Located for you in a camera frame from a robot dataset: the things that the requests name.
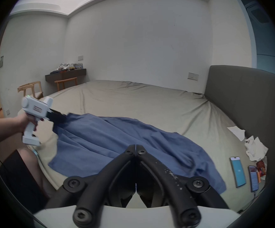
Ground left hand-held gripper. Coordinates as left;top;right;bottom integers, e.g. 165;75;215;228
21;96;69;146

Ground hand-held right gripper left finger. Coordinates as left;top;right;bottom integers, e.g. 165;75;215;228
45;145;136;227

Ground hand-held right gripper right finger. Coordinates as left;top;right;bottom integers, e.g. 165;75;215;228
136;145;230;227

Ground dark blue shirt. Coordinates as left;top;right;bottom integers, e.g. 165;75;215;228
48;113;227;194

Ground person's left forearm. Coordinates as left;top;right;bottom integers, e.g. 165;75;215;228
0;115;22;146

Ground person's left hand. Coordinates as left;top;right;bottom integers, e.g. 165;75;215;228
17;113;44;138

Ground wooden chair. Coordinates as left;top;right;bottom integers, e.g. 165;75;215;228
54;77;78;92

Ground wooden armchair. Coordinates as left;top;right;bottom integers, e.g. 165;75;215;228
17;81;44;100

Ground bed with beige sheet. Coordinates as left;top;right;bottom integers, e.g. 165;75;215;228
27;80;269;214

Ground person's legs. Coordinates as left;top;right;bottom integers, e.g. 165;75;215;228
0;147;57;214

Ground phone with pale blue screen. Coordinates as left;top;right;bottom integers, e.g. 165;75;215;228
230;156;247;188

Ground small crumpled white tissue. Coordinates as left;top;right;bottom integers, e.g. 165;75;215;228
227;126;246;141

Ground phone with dark blue screen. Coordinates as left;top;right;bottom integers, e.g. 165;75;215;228
248;165;260;192

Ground large crumpled white tissue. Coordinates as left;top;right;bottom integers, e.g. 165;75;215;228
244;136;269;162

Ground red snack packet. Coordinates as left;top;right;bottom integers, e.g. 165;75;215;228
256;160;268;184

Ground grey padded headboard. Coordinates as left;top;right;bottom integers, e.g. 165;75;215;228
204;65;275;194

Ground dark wall-mounted desk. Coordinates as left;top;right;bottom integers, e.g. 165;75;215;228
45;63;87;83

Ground black charging cable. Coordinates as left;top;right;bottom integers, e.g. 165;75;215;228
239;191;259;214

